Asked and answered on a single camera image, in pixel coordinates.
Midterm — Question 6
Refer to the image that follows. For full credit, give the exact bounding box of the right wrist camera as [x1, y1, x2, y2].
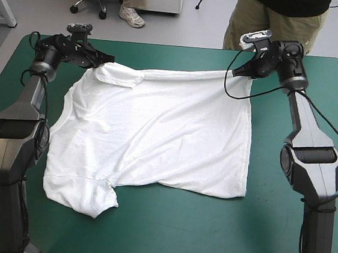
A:
[238, 26, 274, 54]

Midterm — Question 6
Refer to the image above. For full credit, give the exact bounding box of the white T-shirt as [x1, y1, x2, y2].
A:
[39, 52, 260, 235]

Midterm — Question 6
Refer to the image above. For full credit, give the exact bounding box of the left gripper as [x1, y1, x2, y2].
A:
[54, 34, 118, 71]

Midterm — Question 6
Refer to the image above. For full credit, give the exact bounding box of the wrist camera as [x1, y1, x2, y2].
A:
[65, 21, 94, 44]
[238, 26, 274, 54]

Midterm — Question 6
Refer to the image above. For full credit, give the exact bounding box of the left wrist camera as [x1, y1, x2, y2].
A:
[65, 21, 94, 44]

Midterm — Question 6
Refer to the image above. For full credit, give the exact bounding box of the person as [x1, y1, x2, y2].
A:
[222, 0, 333, 61]

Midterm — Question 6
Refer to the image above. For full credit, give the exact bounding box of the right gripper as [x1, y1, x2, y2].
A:
[231, 38, 283, 82]

